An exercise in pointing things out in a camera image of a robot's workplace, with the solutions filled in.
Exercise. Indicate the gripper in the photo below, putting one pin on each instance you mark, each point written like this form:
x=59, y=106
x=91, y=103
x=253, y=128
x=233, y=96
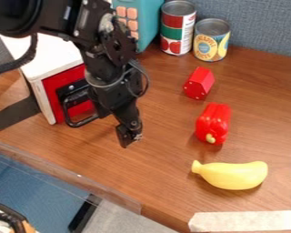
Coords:
x=115, y=97

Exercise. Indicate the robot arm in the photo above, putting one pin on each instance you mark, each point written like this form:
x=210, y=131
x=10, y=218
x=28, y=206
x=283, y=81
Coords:
x=91, y=27

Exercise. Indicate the drawer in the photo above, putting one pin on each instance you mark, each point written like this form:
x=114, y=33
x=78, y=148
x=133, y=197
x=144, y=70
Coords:
x=57, y=83

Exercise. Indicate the red toy pepper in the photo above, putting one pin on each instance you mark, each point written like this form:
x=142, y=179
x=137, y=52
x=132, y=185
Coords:
x=212, y=121

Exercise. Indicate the red block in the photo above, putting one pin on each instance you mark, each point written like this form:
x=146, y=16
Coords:
x=199, y=82

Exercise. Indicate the yellow toy banana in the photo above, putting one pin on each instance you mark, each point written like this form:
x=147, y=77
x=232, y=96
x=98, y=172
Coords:
x=233, y=176

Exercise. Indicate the red and green can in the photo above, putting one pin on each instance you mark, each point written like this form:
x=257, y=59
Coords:
x=177, y=30

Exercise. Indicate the cabinet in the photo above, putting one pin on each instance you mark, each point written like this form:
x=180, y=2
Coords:
x=46, y=57

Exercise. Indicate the teal toy cash register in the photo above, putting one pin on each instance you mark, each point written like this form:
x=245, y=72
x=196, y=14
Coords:
x=146, y=21

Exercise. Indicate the yellow and blue can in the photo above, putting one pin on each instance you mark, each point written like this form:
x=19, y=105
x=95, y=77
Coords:
x=210, y=42

